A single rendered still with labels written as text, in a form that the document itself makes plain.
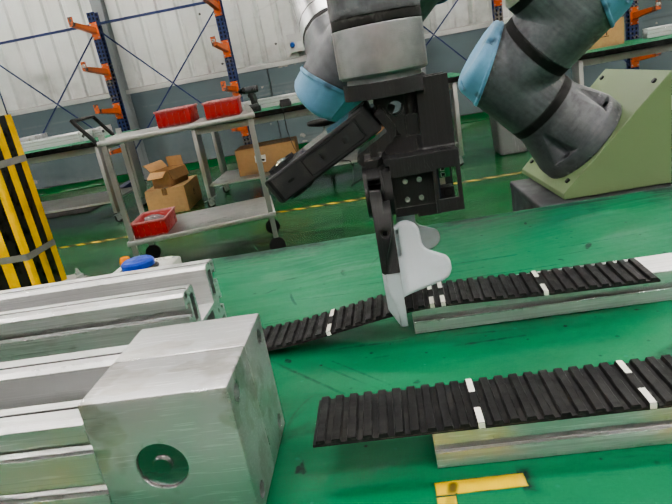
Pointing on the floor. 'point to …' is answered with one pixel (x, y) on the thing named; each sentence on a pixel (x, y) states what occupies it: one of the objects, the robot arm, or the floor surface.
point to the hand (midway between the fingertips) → (393, 297)
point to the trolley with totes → (164, 224)
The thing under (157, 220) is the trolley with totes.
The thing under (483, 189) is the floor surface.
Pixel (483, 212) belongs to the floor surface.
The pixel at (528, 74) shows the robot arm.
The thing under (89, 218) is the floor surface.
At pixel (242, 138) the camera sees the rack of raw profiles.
